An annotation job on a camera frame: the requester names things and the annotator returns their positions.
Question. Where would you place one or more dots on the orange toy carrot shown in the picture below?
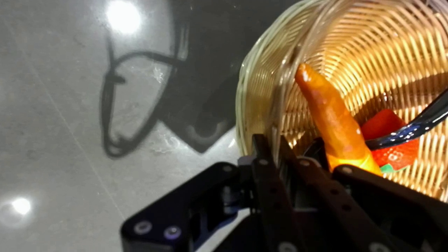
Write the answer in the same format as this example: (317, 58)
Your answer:
(339, 130)

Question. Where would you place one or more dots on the blue plastic spoon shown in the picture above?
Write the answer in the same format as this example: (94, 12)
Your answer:
(429, 117)

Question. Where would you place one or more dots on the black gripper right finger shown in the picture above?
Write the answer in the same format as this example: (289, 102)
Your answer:
(347, 222)

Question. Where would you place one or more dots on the red toy pepper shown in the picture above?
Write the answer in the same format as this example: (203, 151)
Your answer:
(380, 131)

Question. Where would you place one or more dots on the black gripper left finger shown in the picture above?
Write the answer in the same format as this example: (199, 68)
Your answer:
(275, 207)

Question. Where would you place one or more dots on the brown wicker basket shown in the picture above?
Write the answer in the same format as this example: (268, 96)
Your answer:
(378, 53)

